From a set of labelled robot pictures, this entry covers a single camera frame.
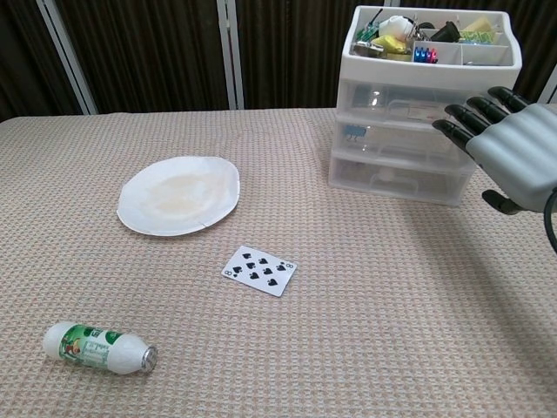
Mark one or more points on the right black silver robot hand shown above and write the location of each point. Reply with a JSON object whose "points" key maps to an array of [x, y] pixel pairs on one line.
{"points": [[518, 148]]}

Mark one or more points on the clear plastic drawer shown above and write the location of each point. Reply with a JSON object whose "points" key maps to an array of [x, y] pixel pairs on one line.
{"points": [[391, 137], [357, 174], [370, 98]]}

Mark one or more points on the green printed sachet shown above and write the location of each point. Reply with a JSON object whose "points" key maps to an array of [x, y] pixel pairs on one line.
{"points": [[478, 37]]}

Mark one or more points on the yellow sponge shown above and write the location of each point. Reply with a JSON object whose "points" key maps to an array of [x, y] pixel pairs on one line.
{"points": [[476, 24]]}

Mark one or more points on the blue red plastic pieces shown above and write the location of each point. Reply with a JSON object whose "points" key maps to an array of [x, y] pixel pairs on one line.
{"points": [[425, 55]]}

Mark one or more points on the black plastic object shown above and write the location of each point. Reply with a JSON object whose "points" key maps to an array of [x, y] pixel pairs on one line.
{"points": [[447, 31]]}

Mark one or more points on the yellow toy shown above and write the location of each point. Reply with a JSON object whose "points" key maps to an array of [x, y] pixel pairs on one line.
{"points": [[389, 43]]}

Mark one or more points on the white round case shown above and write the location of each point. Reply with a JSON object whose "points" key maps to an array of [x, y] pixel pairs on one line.
{"points": [[395, 24]]}

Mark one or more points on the shiny metal tin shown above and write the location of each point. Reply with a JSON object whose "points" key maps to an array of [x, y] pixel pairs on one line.
{"points": [[367, 49]]}

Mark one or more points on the green printed packet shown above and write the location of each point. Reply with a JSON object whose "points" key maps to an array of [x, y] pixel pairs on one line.
{"points": [[366, 32]]}

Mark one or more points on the white paper plate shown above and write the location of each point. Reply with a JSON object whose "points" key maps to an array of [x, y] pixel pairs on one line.
{"points": [[178, 196]]}

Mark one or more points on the dark pleated curtain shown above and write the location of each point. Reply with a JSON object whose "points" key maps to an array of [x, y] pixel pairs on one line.
{"points": [[152, 52]]}

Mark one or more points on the beige woven tablecloth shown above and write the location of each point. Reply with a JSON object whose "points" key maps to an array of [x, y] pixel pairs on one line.
{"points": [[174, 348]]}

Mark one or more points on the white bottle with green label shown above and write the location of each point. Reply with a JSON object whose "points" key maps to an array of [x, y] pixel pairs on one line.
{"points": [[95, 348]]}

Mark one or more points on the grey metal frame post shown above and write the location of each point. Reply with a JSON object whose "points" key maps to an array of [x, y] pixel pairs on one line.
{"points": [[69, 56], [549, 87], [230, 56]]}

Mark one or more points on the white plastic drawer unit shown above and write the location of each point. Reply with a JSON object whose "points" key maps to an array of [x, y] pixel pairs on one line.
{"points": [[426, 72]]}

